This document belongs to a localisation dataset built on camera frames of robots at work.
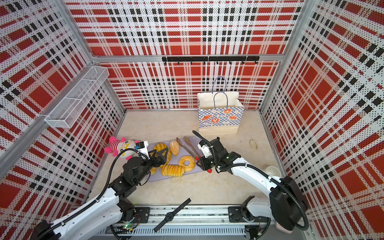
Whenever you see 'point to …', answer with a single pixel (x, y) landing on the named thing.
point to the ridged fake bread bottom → (172, 170)
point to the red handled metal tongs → (195, 153)
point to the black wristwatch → (169, 216)
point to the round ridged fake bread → (159, 147)
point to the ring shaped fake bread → (187, 168)
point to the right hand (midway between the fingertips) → (200, 164)
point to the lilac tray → (174, 159)
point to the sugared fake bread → (174, 147)
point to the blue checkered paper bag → (219, 112)
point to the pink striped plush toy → (116, 146)
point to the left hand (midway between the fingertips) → (162, 152)
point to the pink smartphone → (280, 227)
